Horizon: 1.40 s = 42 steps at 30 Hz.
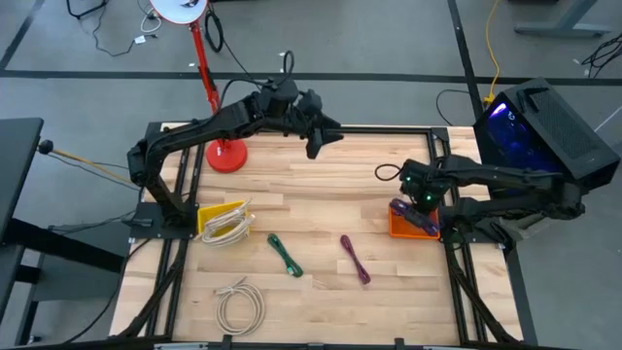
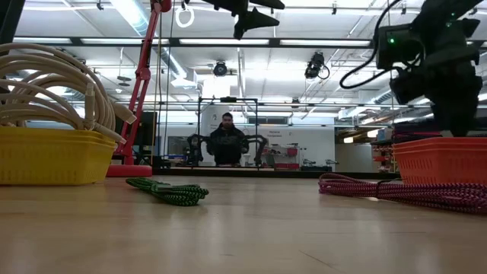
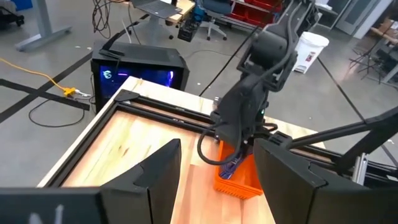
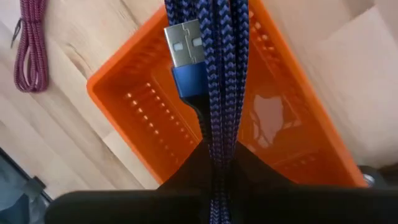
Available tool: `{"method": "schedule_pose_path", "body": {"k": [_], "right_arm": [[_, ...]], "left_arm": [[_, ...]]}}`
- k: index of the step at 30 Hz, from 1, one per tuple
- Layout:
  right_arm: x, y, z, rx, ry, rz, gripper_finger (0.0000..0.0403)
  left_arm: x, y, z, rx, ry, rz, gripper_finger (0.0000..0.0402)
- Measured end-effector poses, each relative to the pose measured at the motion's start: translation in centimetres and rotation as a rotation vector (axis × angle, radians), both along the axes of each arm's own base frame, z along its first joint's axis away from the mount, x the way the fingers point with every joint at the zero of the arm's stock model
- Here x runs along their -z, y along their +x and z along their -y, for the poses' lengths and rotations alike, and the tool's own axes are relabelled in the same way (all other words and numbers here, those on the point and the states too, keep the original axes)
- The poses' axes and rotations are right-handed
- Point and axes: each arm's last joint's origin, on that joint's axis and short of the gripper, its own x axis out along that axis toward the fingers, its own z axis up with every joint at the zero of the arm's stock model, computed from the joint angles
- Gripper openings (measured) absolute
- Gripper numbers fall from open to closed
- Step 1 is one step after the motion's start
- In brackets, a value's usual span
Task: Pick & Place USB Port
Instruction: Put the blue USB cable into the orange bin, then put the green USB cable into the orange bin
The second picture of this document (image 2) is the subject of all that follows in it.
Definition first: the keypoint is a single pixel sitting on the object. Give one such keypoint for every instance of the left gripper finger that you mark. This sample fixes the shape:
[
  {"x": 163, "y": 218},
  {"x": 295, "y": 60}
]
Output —
[
  {"x": 268, "y": 4},
  {"x": 251, "y": 21}
]

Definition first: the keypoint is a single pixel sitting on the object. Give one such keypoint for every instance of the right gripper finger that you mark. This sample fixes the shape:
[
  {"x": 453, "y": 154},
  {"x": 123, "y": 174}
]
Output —
[{"x": 456, "y": 123}]

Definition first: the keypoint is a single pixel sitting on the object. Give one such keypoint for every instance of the yellow plastic basket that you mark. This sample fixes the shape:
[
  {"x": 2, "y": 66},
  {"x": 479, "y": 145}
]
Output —
[{"x": 57, "y": 160}]

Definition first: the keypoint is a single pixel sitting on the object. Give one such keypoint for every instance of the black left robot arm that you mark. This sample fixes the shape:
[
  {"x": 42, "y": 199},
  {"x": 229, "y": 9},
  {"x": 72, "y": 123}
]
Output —
[{"x": 9, "y": 19}]

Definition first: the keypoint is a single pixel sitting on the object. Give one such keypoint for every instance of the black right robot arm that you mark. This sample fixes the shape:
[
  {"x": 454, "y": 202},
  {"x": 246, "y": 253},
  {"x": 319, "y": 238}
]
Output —
[{"x": 445, "y": 11}]

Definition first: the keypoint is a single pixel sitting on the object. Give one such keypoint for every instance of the black background robot arm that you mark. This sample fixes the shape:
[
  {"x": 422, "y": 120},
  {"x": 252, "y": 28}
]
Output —
[
  {"x": 262, "y": 146},
  {"x": 195, "y": 148}
]

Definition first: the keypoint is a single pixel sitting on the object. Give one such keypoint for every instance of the orange plastic basket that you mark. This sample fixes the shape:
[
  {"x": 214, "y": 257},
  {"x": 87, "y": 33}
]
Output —
[{"x": 441, "y": 160}]

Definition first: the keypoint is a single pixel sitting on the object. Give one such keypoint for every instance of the black ceiling fixture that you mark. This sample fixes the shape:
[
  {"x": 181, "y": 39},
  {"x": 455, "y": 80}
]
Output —
[
  {"x": 315, "y": 64},
  {"x": 220, "y": 69}
]

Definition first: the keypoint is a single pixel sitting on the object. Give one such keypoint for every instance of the person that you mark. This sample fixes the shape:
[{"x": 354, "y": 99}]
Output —
[{"x": 227, "y": 144}]

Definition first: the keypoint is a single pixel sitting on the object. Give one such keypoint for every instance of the red background crates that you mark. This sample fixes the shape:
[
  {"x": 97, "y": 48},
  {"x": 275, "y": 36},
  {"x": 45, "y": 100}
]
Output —
[{"x": 292, "y": 152}]

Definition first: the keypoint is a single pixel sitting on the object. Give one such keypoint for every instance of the black monitor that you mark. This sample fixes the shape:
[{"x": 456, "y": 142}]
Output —
[{"x": 146, "y": 129}]

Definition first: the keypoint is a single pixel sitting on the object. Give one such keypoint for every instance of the black overhead frame bar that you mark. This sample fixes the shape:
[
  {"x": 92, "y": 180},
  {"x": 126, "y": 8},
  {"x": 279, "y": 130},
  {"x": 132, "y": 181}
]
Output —
[{"x": 274, "y": 42}]

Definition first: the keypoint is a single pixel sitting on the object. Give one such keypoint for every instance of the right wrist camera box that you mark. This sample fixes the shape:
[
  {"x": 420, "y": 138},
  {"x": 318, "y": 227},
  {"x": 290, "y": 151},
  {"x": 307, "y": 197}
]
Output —
[{"x": 399, "y": 45}]

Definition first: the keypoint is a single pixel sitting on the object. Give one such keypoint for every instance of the black background frame stand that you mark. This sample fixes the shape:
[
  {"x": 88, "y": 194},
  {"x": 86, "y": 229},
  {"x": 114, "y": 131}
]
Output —
[{"x": 228, "y": 99}]

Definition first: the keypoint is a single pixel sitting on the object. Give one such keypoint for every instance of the black table edge rail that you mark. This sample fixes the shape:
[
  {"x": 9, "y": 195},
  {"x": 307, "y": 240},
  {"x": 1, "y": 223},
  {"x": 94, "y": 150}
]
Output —
[{"x": 296, "y": 174}]

